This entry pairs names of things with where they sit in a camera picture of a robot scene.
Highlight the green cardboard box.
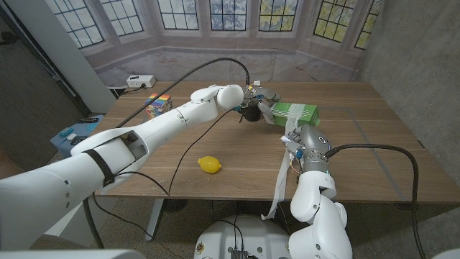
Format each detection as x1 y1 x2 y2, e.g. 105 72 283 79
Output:
270 101 321 128

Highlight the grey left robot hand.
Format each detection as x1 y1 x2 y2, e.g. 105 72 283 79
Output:
244 85 282 125

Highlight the white gauze bandage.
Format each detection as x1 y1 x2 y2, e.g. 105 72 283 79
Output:
260 103 310 221

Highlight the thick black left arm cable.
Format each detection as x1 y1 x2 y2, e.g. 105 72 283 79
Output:
114 57 252 130

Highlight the rainbow striped box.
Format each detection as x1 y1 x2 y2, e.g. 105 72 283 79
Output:
144 93 173 119

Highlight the printed window backdrop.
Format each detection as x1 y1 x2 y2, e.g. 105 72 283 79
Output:
42 0 385 83

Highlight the yellow lemon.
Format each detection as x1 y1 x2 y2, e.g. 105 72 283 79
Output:
197 155 223 174

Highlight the white power strip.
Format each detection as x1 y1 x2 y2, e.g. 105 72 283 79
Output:
125 74 157 88

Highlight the black cup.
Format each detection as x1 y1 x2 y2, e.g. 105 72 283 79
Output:
241 102 262 122

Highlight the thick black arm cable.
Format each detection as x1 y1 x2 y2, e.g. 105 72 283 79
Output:
324 142 428 259
114 57 252 130

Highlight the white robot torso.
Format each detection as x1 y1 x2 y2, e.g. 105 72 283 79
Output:
193 214 298 259

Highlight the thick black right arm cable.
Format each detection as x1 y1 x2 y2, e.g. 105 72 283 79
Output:
324 142 428 259

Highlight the white pillar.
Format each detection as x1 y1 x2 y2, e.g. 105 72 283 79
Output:
5 0 118 105

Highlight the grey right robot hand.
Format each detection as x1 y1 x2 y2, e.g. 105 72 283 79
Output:
280 124 332 173

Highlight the metal table leg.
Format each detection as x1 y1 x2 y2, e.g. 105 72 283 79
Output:
144 199 165 242

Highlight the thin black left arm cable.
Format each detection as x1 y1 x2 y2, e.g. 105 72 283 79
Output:
91 109 234 249

